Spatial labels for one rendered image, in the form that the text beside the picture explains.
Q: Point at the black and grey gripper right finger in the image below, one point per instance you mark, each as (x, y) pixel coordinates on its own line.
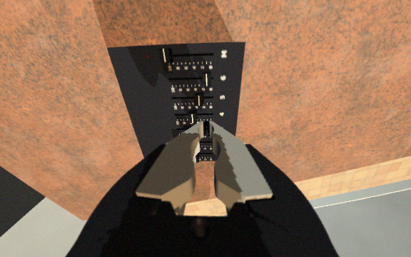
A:
(243, 174)

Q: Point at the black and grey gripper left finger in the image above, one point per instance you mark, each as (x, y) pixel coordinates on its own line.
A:
(166, 174)

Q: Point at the black lighting desk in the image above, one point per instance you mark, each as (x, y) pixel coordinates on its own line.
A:
(158, 87)

